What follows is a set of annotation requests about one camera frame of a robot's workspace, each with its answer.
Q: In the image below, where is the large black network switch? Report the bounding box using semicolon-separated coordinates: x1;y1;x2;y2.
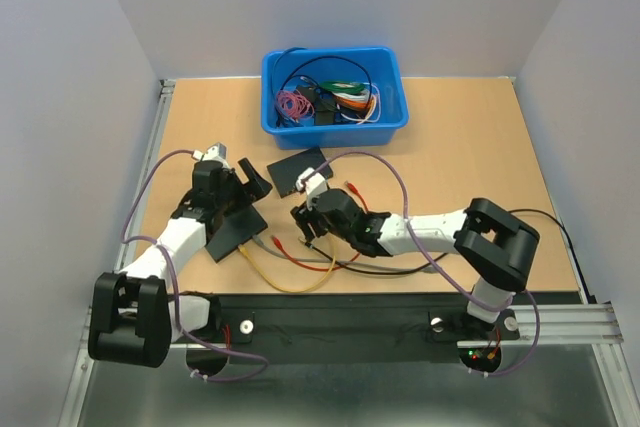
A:
206;206;268;263

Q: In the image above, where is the yellow ethernet cable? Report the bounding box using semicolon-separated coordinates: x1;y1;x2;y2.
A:
238;231;336;294

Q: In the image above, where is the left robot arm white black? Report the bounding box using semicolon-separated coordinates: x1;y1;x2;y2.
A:
88;155;272;367

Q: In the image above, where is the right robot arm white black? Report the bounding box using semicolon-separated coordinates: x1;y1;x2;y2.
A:
291;188;540;337

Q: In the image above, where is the black adapter in bin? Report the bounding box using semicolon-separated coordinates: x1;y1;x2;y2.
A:
295;85;338;126

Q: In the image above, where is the blue plastic bin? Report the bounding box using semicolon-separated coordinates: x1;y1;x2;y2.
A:
261;46;409;149

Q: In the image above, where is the small black network switch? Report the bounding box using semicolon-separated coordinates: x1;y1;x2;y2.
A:
267;147;326;198

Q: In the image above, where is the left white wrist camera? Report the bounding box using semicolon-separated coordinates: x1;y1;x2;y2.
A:
191;142;230;169

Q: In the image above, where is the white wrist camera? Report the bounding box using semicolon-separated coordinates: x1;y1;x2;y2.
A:
191;142;230;169
295;167;329;210

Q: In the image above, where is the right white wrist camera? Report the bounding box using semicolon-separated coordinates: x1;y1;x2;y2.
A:
295;167;329;210

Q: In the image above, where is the red ethernet cable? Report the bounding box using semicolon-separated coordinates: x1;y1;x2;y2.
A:
271;180;374;273

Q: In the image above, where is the grey ethernet cable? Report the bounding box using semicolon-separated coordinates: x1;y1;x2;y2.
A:
252;234;436;276

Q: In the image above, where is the pink coiled cable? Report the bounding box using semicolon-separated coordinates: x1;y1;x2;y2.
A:
275;89;315;121

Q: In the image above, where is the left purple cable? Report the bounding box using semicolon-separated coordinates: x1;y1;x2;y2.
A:
119;148;269;383

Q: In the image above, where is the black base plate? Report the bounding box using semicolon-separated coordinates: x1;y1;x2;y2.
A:
198;293;520;365

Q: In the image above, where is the green white orange cable bundle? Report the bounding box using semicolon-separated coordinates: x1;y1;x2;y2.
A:
319;77;382;126

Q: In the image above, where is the black cable in bin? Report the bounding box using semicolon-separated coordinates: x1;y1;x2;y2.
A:
272;48;374;98

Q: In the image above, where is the black cable on table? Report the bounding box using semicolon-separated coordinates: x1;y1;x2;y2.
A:
299;209;594;298

